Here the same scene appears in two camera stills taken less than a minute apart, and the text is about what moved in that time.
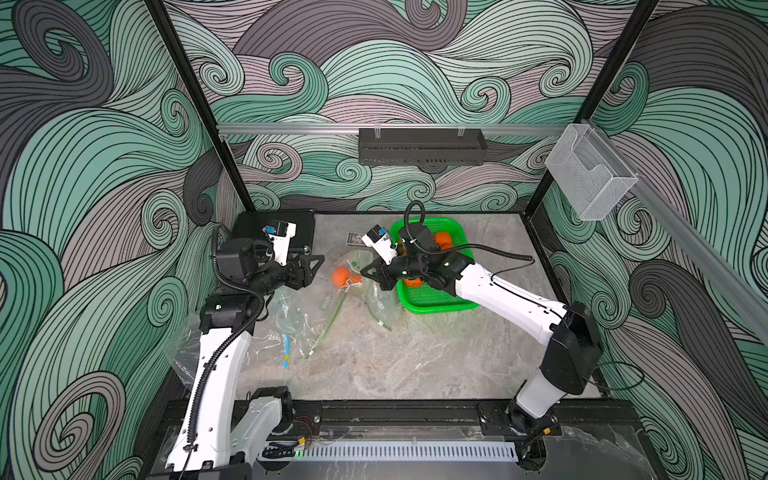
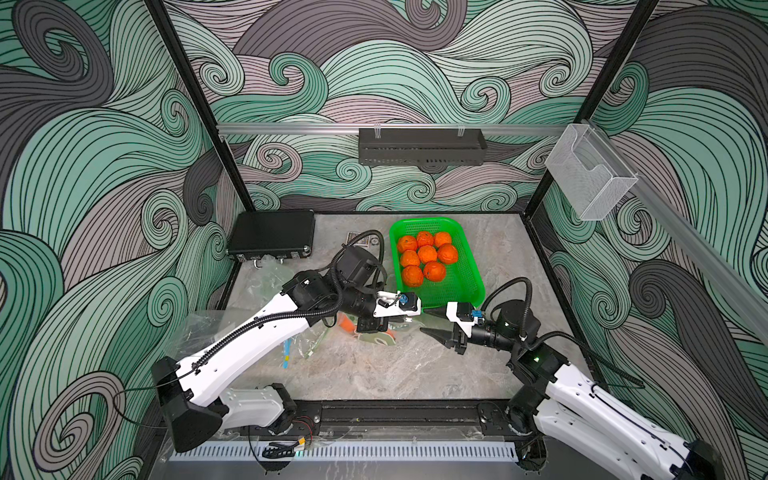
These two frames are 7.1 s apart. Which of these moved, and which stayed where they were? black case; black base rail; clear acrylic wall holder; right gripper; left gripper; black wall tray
Moved: left gripper; right gripper
Stayed: black wall tray; black case; black base rail; clear acrylic wall holder
